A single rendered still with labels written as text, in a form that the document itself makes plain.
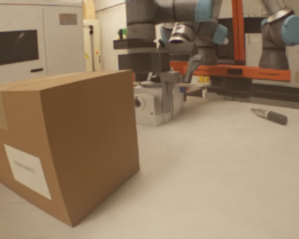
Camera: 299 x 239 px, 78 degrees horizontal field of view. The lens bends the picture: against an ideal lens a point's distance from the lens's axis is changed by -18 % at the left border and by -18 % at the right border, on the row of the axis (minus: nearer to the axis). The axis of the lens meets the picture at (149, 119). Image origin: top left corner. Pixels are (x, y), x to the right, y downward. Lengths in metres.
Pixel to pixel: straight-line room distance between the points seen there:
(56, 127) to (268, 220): 0.25
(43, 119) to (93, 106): 0.07
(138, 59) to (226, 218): 0.42
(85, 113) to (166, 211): 0.15
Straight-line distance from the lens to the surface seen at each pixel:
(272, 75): 1.01
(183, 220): 0.26
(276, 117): 0.62
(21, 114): 0.25
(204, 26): 0.82
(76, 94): 0.24
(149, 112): 0.56
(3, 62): 1.14
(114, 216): 0.28
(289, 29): 0.90
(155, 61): 0.53
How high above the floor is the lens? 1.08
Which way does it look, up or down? 17 degrees down
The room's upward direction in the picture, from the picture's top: 3 degrees counter-clockwise
